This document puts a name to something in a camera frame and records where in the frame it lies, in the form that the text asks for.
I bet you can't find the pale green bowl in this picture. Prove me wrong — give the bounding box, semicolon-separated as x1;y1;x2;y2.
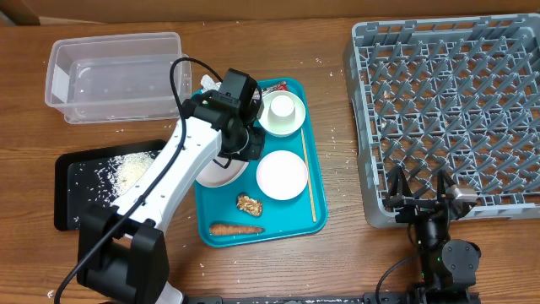
258;90;306;137

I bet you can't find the red snack wrapper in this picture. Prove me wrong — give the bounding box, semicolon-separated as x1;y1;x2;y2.
252;81;289;100

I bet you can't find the orange carrot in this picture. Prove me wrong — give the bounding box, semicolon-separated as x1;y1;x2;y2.
209;223;265;236

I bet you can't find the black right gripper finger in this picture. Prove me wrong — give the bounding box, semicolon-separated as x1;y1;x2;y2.
436;169;456;199
386;166;412;198

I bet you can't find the teal plastic tray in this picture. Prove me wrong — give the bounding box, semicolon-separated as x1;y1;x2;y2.
188;77;329;248

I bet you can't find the black tray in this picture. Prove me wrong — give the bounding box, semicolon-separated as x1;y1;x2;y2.
54;139;165;231

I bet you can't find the pink white bowl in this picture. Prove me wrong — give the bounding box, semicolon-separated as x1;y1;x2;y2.
256;150;308;201

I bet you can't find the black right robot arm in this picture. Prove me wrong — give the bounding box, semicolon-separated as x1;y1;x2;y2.
375;166;481;304

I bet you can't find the clear plastic bin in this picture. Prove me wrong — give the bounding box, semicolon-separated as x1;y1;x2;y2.
45;32;192;124

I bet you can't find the pile of rice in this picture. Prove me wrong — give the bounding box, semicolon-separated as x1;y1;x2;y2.
69;150;157;199

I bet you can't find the white plate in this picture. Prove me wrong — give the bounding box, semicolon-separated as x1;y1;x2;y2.
196;160;249;187

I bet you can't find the brown food scrap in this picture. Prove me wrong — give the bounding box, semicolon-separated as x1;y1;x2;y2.
236;193;263;217

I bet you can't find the white napkin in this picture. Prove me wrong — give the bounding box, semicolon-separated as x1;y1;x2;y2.
200;74;221;93

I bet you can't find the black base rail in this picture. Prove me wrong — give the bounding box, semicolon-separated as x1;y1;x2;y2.
186;292;408;304

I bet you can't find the grey dish rack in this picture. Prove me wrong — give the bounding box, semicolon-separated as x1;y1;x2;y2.
343;14;539;228

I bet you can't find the white paper cup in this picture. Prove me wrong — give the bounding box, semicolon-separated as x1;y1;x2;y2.
270;95;295;119

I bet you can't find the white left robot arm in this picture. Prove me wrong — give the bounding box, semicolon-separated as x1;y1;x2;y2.
68;91;266;303

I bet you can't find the wooden chopstick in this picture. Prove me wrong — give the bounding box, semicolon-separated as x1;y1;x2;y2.
300;128;317;223

